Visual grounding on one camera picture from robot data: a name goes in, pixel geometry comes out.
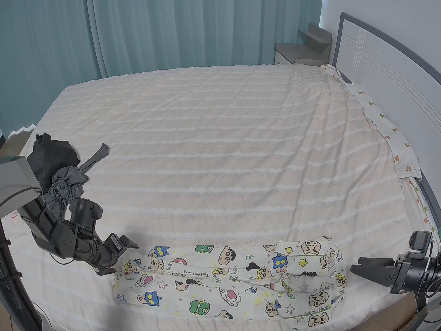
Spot white printed pyjama top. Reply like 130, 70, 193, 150
113, 236, 349, 327

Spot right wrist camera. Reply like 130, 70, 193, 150
408, 231, 434, 258

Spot pile of clothes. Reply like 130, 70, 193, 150
27, 133, 110, 220

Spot white printed pillow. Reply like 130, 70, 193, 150
320, 64, 424, 179

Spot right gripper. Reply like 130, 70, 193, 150
350, 252, 441, 294

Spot grey bedside table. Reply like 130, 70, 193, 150
274, 22, 332, 65

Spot blue-green curtain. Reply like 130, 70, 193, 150
86, 0, 325, 79
0, 0, 109, 139

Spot bed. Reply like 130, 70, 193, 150
0, 12, 441, 331

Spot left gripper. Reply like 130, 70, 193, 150
86, 233, 140, 277

